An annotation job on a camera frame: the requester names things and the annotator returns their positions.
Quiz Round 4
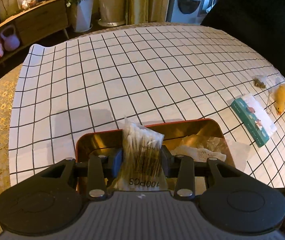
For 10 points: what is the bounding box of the white lace cloth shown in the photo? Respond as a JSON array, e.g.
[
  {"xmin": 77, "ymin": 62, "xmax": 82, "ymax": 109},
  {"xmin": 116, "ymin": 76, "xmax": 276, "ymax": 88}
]
[{"xmin": 170, "ymin": 134, "xmax": 227, "ymax": 163}]

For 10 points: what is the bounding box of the cotton swab packet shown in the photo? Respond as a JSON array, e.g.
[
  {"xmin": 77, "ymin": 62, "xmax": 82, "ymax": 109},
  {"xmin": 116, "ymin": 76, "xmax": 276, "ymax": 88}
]
[{"xmin": 108, "ymin": 119, "xmax": 168, "ymax": 192}]

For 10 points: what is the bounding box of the yellow duck plush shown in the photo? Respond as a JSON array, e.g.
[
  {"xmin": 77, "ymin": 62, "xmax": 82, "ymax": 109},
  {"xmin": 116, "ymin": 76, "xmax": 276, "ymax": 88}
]
[{"xmin": 274, "ymin": 85, "xmax": 285, "ymax": 115}]

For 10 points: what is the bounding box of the red gold metal tin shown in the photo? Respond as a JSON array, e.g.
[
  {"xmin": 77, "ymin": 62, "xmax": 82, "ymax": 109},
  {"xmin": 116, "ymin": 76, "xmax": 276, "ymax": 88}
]
[{"xmin": 75, "ymin": 118, "xmax": 226, "ymax": 163}]

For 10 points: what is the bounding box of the teal tissue pack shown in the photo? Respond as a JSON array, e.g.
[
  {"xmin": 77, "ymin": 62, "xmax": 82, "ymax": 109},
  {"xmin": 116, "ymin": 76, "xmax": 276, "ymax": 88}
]
[{"xmin": 231, "ymin": 94, "xmax": 277, "ymax": 147}]

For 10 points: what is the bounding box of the checkered white tablecloth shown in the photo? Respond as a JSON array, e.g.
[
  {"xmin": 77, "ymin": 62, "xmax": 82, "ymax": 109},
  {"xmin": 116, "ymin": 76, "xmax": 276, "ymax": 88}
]
[{"xmin": 8, "ymin": 25, "xmax": 285, "ymax": 187}]

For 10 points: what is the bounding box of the small tea bag packet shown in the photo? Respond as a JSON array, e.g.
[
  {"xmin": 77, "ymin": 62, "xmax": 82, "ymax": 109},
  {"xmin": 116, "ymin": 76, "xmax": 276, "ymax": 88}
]
[{"xmin": 253, "ymin": 75, "xmax": 267, "ymax": 89}]

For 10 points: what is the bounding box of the purple kettlebell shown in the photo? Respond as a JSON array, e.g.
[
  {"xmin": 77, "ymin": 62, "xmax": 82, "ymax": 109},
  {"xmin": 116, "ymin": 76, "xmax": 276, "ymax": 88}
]
[{"xmin": 0, "ymin": 24, "xmax": 20, "ymax": 51}]

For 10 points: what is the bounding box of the wooden sideboard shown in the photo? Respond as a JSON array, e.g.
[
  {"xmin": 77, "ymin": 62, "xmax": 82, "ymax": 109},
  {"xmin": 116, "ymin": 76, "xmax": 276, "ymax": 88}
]
[{"xmin": 0, "ymin": 0, "xmax": 69, "ymax": 64}]

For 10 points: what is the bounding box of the yellow curtain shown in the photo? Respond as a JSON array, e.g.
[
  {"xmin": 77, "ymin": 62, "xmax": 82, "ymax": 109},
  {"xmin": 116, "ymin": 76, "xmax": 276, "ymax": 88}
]
[{"xmin": 125, "ymin": 0, "xmax": 169, "ymax": 25}]

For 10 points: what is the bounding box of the white washing machine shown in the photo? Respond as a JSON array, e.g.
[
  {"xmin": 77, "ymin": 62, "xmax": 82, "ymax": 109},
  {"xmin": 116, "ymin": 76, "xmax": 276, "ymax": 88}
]
[{"xmin": 166, "ymin": 0, "xmax": 217, "ymax": 25}]

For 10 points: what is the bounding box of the black draped cloth figure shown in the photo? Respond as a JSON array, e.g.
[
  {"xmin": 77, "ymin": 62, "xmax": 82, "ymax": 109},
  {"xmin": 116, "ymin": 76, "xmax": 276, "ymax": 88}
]
[{"xmin": 201, "ymin": 0, "xmax": 285, "ymax": 77}]

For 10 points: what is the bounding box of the potted green plant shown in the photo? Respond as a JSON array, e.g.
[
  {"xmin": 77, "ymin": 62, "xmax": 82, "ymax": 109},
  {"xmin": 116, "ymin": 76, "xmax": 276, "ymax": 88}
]
[{"xmin": 66, "ymin": 0, "xmax": 94, "ymax": 33}]

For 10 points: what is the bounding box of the rolled cream mat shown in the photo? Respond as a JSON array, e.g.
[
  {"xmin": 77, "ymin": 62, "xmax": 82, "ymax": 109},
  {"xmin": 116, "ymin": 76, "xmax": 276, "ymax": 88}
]
[{"xmin": 98, "ymin": 0, "xmax": 126, "ymax": 28}]

